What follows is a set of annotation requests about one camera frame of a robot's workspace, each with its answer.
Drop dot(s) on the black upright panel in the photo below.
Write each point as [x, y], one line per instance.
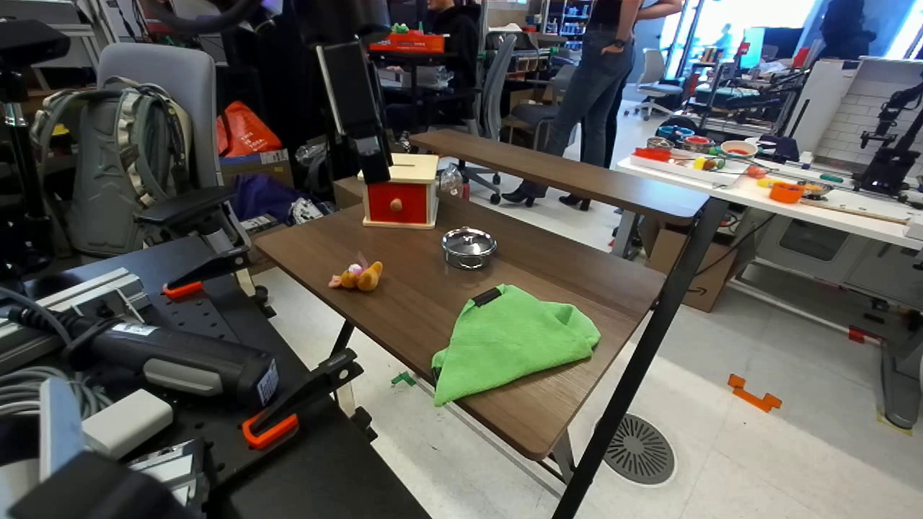
[350, 97]

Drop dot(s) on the seated person in black shirt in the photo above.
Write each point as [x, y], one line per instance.
[846, 25]

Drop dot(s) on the black metal table frame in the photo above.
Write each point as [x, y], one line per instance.
[653, 336]

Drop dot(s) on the grey green backpack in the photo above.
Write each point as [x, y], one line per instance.
[106, 184]

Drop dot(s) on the white pegboard panel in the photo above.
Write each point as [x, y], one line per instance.
[846, 104]

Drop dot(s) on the round floor drain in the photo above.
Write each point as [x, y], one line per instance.
[638, 452]

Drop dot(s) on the black handheld device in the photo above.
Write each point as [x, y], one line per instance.
[182, 361]

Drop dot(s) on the white board with toys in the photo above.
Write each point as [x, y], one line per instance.
[846, 202]

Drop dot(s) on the orange pink plush toy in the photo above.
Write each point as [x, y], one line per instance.
[361, 277]

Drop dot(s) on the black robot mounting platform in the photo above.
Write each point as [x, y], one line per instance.
[289, 479]

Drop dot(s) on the green microfibre towel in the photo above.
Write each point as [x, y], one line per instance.
[508, 342]

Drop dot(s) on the silver aluminium rail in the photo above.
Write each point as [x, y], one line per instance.
[58, 303]

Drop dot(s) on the standing person in jeans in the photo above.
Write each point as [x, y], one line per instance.
[593, 97]

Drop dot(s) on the grey office chair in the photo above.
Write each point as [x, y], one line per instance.
[182, 97]

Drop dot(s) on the orange bag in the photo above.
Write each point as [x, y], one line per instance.
[247, 134]

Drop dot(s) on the small metal pot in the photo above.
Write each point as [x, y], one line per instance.
[468, 250]

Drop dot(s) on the white power adapter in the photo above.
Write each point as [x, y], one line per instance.
[128, 423]

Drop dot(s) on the small black robot arm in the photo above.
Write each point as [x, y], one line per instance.
[895, 155]

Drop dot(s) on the red toy tray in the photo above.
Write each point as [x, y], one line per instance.
[653, 155]

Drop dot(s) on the red tray on shelf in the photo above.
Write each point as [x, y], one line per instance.
[407, 44]

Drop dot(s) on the orange plastic floor piece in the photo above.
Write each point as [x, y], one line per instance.
[753, 393]

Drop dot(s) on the blue cloth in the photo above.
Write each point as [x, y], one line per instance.
[260, 196]

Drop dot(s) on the black tripod stand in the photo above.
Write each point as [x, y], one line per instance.
[25, 145]

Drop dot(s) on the cream wooden box red drawer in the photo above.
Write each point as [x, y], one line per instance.
[404, 202]

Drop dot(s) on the cardboard box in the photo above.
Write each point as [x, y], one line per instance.
[712, 277]

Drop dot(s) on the orange cup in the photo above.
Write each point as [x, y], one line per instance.
[787, 192]

